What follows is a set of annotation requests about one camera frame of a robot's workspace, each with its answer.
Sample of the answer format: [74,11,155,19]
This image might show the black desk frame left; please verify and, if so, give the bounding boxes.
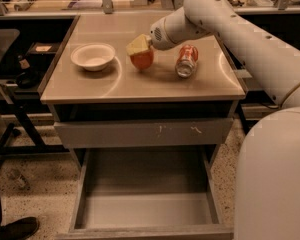
[0,80,69,156]

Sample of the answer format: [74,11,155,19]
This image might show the white paper bowl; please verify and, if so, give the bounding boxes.
[71,43,115,72]

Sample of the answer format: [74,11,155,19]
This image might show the grey drawer cabinet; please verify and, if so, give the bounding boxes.
[37,12,248,172]

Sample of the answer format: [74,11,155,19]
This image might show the closed grey top drawer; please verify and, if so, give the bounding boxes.
[54,118,233,148]

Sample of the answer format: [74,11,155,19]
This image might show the open grey middle drawer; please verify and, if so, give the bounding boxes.
[56,146,233,240]

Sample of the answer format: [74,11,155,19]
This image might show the orange soda can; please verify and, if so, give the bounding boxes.
[175,45,199,78]

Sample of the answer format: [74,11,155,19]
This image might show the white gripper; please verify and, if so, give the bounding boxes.
[126,8,210,56]

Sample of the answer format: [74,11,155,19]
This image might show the red apple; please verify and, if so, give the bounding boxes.
[130,49,154,70]

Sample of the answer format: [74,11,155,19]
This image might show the black shoe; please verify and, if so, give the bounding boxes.
[0,217,40,240]

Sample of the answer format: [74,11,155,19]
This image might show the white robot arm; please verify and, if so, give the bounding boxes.
[127,0,300,240]

